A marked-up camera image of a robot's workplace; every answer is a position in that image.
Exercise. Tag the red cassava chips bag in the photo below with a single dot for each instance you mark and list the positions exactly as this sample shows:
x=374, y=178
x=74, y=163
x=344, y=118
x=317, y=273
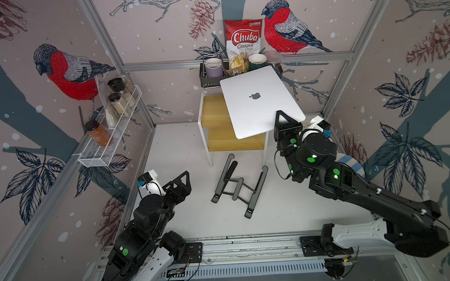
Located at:
x=243, y=39

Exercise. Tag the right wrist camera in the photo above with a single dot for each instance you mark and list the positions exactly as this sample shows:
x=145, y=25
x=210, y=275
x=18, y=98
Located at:
x=320, y=125

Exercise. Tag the orange spice jar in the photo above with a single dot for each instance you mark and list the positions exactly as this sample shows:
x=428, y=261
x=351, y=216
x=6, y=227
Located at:
x=98, y=132

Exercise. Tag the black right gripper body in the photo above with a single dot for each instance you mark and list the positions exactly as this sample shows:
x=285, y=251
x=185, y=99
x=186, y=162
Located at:
x=287, y=138

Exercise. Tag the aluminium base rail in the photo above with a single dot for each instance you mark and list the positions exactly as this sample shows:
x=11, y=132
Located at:
x=293, y=253

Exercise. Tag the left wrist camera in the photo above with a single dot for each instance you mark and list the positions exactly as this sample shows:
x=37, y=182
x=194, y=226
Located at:
x=147, y=178

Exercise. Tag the pink lidded jar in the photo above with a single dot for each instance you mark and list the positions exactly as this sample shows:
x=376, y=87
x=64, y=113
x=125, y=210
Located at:
x=274, y=59

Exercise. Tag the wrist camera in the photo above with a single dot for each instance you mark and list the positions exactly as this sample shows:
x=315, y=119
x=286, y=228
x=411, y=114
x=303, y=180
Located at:
x=320, y=125
x=147, y=178

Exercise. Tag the green mug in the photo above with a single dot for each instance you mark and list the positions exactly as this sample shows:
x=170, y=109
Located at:
x=257, y=61

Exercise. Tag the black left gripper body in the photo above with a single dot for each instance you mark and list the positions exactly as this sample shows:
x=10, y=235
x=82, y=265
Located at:
x=175, y=196

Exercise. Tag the black laptop stand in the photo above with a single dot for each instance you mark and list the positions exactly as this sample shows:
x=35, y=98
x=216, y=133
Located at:
x=226, y=178

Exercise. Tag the tall black lid spice jar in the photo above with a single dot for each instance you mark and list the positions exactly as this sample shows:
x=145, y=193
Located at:
x=117, y=85

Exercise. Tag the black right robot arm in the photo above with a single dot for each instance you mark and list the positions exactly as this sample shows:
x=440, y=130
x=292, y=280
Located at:
x=311, y=155

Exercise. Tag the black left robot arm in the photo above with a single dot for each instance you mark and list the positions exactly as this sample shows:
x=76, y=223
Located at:
x=144, y=250

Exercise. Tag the blue striped plate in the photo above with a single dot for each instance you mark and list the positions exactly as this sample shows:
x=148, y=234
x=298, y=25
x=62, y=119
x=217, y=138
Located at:
x=351, y=162

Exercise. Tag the silver laptop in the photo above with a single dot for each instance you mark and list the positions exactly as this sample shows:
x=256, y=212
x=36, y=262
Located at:
x=253, y=99

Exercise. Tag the aluminium frame corner post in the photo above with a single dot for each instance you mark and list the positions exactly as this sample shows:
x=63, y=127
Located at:
x=103, y=35

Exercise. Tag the dark wall basket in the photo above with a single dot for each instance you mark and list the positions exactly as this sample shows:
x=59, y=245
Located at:
x=214, y=82

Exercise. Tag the purple cup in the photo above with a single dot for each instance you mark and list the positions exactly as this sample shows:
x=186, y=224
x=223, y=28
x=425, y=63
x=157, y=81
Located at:
x=214, y=67

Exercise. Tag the white two-tier wooden shelf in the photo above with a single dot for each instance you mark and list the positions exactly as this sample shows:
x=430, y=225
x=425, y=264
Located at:
x=217, y=130

